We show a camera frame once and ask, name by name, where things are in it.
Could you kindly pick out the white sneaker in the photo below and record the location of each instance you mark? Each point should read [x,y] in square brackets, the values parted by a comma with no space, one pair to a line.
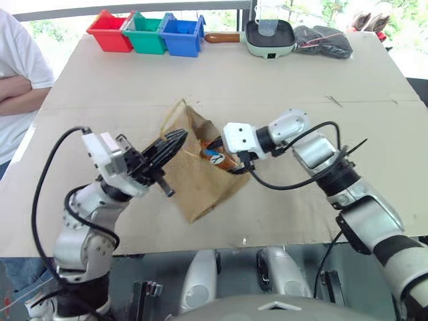
[41,306]

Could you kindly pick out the grey metal railing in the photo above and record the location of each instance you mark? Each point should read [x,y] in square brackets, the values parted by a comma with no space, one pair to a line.
[133,10]

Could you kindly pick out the silver robot right leg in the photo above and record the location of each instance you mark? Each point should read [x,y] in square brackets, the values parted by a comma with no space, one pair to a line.
[284,274]

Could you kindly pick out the pale green electric skillet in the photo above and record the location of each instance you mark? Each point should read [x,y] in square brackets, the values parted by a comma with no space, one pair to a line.
[267,38]

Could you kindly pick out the person's bare forearm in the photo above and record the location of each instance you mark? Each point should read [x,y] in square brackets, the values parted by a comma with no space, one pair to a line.
[20,102]
[11,87]

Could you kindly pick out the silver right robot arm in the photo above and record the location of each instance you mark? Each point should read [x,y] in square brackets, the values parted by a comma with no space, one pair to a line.
[361,187]

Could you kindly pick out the clear plastic measuring cup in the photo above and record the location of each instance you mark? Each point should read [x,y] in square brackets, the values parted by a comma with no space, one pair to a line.
[265,20]

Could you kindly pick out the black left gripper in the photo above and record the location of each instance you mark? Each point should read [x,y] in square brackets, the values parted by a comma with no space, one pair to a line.
[138,167]

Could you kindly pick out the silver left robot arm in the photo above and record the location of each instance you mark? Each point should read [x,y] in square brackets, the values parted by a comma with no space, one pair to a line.
[83,240]

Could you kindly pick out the black crumpled bag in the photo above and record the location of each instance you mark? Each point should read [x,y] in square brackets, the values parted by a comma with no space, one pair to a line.
[322,41]

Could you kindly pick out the green plastic bin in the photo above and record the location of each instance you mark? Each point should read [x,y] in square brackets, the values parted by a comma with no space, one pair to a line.
[145,35]

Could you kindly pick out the silver robot leg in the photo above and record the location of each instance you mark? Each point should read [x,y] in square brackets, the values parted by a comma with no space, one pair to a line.
[199,281]
[284,274]

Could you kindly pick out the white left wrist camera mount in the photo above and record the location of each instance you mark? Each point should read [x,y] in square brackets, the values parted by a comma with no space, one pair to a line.
[100,150]

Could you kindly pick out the grey robot torso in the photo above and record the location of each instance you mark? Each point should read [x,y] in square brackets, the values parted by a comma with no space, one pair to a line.
[274,309]

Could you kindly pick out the red plastic bin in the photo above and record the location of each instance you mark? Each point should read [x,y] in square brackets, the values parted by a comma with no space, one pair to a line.
[109,31]

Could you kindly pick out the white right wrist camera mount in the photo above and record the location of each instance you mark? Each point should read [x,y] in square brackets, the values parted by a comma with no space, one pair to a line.
[242,138]

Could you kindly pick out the brown paper bag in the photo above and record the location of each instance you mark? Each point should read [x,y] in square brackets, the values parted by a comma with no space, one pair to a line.
[200,180]

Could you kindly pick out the person in white shirt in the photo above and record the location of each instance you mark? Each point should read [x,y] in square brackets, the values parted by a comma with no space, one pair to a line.
[20,57]

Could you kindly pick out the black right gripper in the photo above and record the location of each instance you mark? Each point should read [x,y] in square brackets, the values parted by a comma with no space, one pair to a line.
[246,162]

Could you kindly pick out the blue plastic bin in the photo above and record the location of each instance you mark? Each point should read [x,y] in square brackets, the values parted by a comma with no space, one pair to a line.
[182,36]

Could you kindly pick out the silver robot left leg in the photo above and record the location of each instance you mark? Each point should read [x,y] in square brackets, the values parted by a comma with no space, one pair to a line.
[199,281]

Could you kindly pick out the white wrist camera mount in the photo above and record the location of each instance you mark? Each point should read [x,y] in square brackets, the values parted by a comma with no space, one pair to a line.
[242,138]
[100,150]

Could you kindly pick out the snack packet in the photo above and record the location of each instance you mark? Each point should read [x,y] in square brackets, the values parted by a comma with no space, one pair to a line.
[217,158]

